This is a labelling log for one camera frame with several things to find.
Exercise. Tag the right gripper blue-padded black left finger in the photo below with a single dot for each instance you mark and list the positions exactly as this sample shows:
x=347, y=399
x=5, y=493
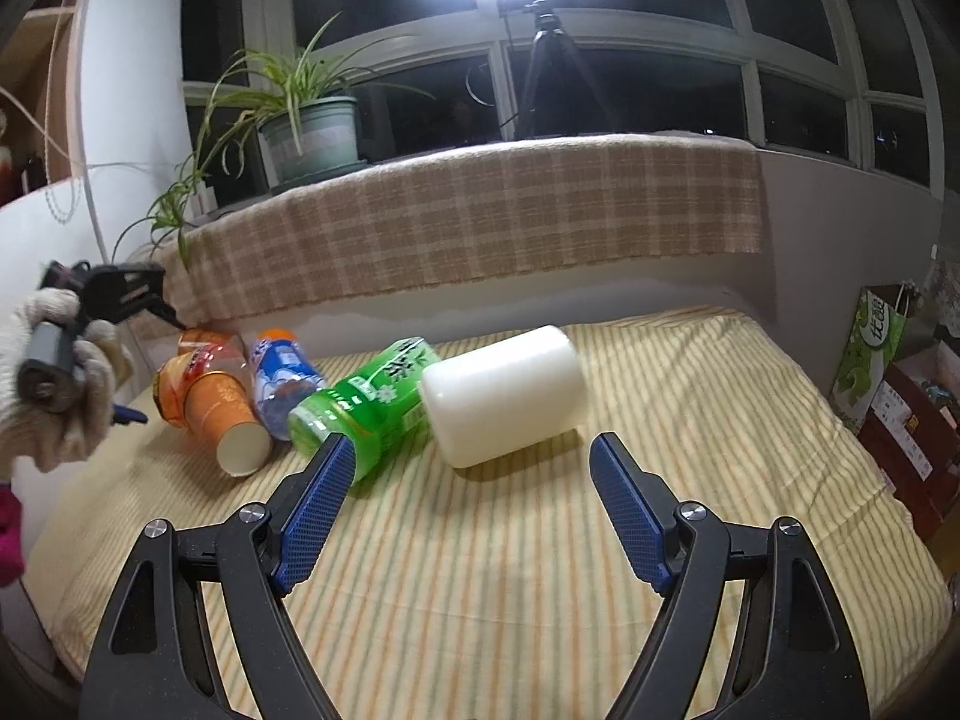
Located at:
x=153, y=656

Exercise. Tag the orange juice cut bottle cup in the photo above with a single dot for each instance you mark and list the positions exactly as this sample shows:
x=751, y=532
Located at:
x=199, y=352

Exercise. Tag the magenta sleeve forearm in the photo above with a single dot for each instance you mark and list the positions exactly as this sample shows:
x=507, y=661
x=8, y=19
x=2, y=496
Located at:
x=12, y=562

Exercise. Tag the orange paper cup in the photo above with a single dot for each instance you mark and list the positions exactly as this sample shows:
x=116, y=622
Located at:
x=217, y=410

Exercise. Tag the blue label cut bottle cup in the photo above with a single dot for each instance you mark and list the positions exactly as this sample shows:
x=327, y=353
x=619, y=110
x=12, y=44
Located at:
x=283, y=377

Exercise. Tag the green tea cut bottle cup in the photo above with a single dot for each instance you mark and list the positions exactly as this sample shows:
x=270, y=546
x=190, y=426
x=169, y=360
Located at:
x=376, y=406

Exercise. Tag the white plastic cup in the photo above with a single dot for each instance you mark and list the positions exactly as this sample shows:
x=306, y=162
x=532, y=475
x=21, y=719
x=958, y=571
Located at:
x=504, y=397

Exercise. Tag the white knit gloved left hand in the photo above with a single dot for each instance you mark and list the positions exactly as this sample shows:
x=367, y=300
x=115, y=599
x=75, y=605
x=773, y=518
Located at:
x=101, y=364

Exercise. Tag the dark red cardboard box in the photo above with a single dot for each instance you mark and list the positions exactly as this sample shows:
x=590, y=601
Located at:
x=911, y=430

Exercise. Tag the potted spider plant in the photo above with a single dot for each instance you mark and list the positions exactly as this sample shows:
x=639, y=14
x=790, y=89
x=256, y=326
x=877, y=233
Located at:
x=301, y=106

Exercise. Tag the striped yellow mattress cover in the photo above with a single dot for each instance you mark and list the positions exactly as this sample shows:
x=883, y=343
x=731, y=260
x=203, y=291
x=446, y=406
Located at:
x=503, y=591

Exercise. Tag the green paper bag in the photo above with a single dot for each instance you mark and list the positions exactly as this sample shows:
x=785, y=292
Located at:
x=880, y=318

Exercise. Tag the beige plaid blanket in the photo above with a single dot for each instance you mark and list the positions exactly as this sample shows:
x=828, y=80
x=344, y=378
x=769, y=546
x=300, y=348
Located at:
x=472, y=214

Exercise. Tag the black light tripod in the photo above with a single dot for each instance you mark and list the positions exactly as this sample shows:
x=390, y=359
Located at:
x=560, y=95

